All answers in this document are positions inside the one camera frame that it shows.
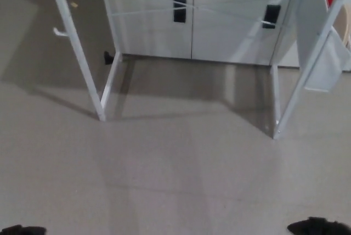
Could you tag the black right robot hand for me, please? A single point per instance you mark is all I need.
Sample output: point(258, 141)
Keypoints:
point(318, 228)

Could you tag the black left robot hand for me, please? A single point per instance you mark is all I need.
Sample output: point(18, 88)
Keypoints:
point(22, 230)

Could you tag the small black floor object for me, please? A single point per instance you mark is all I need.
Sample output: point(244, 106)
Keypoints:
point(108, 57)

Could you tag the white hook on table leg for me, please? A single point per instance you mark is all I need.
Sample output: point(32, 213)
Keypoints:
point(59, 33)

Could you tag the beige wooden chair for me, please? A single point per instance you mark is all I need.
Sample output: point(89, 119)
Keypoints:
point(346, 21)

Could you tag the small yellow scrap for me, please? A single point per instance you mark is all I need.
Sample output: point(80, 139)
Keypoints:
point(74, 5)

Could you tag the white metal-frame table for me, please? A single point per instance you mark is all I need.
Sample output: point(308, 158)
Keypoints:
point(82, 62)

